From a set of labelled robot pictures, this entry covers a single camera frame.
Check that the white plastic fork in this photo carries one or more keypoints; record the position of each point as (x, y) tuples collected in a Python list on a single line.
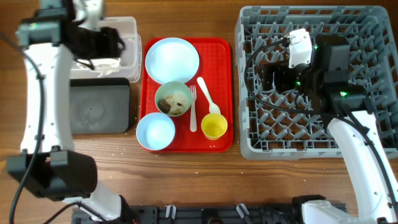
[(193, 117)]

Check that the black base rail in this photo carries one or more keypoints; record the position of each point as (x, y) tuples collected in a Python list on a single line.
[(273, 213)]

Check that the yellow cup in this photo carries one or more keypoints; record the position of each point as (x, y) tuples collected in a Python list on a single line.
[(214, 126)]

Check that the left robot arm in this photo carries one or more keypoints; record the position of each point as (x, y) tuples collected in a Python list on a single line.
[(57, 35)]

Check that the light blue bowl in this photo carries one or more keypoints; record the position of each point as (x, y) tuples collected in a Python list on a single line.
[(155, 131)]

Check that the light blue plate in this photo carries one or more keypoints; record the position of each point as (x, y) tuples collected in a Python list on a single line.
[(172, 60)]

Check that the food scraps and rice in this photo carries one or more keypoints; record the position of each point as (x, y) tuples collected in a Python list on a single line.
[(174, 104)]

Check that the grey dishwasher rack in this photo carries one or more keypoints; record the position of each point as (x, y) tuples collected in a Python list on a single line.
[(277, 126)]

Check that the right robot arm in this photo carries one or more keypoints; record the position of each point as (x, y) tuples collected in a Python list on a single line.
[(319, 69)]

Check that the green bowl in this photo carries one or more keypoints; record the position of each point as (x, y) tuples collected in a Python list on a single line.
[(169, 88)]

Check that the white napkin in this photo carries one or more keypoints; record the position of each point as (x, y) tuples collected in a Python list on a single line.
[(99, 68)]

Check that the white plastic spoon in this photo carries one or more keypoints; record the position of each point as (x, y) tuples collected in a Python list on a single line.
[(213, 108)]

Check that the clear plastic bin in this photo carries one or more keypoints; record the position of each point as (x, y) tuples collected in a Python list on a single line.
[(131, 57)]

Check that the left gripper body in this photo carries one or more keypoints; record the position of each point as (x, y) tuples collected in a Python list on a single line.
[(96, 43)]

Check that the black plastic tray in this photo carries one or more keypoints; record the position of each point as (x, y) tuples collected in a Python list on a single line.
[(100, 105)]

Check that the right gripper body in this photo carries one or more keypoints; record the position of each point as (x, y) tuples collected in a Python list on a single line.
[(286, 79)]

